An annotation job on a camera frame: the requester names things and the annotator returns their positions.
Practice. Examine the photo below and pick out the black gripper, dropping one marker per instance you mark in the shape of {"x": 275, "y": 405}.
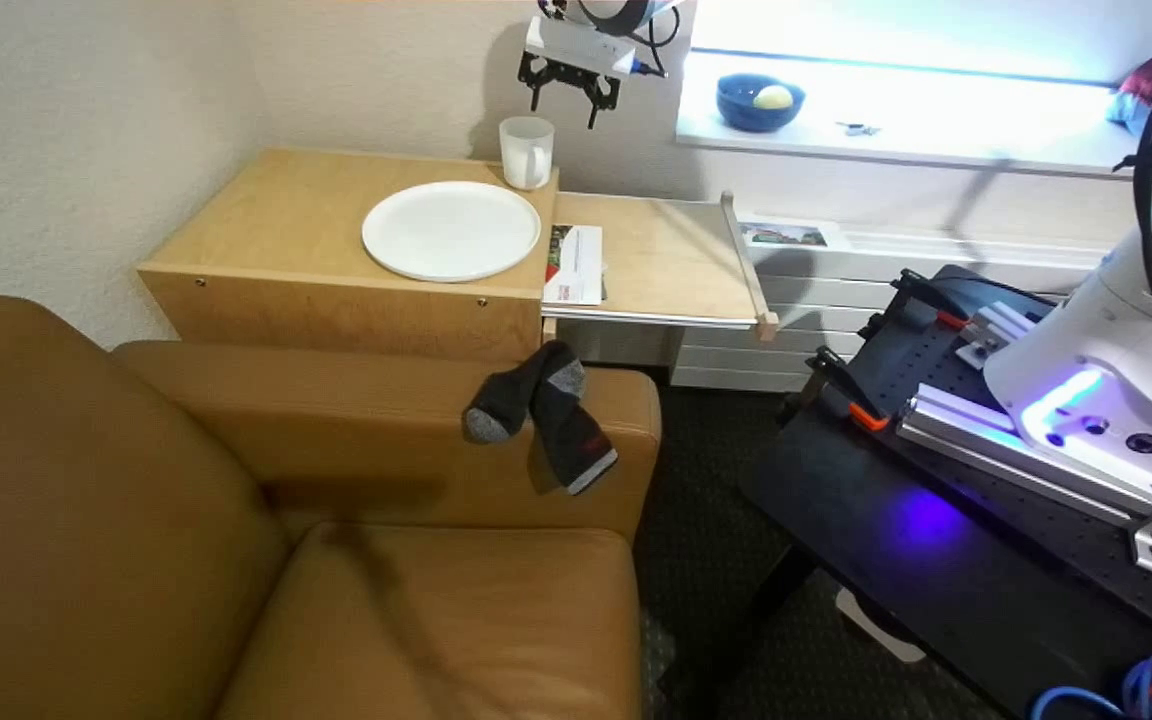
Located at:
{"x": 595, "y": 86}

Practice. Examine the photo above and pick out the white cup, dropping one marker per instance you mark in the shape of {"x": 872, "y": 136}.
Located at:
{"x": 527, "y": 151}

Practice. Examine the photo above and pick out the wooden top drawer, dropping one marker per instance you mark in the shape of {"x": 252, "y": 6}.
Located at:
{"x": 668, "y": 263}

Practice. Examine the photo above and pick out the yellow lemon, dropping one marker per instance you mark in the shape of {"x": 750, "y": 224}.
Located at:
{"x": 773, "y": 98}

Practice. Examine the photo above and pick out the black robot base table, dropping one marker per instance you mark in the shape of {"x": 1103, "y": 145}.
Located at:
{"x": 1005, "y": 584}

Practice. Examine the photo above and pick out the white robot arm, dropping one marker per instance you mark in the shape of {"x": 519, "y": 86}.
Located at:
{"x": 1075, "y": 391}

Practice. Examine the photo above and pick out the paper leaflet in drawer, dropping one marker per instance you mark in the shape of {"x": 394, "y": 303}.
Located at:
{"x": 574, "y": 264}

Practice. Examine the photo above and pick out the wooden drawer cabinet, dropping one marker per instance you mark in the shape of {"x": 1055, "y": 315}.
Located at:
{"x": 278, "y": 258}

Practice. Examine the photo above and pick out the dark blue bowl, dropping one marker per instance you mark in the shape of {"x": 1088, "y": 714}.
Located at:
{"x": 734, "y": 98}

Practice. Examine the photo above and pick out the white round plate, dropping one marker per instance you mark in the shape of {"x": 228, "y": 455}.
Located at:
{"x": 449, "y": 229}

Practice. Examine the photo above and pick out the small keys on sill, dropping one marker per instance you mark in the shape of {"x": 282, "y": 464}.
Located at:
{"x": 857, "y": 130}

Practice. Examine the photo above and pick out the white radiator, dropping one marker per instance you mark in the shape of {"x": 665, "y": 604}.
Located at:
{"x": 823, "y": 286}

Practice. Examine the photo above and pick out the brown leather armchair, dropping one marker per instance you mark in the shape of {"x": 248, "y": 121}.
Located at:
{"x": 278, "y": 534}

